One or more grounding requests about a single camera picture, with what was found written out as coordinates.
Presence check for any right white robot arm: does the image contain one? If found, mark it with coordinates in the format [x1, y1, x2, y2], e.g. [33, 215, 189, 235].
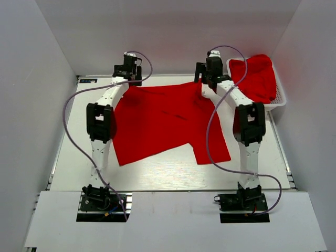
[194, 50, 266, 209]

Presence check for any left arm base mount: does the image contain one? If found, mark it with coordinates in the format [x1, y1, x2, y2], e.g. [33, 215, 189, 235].
[76, 184, 132, 223]

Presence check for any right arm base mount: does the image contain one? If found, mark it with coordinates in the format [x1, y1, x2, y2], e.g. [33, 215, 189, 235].
[213, 193, 270, 224]

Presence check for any white plastic basket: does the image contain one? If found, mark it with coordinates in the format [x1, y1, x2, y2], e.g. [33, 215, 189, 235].
[226, 58, 287, 111]

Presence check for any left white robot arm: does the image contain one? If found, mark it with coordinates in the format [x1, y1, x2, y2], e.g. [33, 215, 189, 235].
[86, 51, 142, 179]

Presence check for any small dark table label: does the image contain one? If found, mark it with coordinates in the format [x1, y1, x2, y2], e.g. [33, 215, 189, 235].
[79, 78, 98, 83]

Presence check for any red t shirt pile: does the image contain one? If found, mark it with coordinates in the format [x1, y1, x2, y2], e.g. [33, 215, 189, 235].
[229, 54, 277, 104]

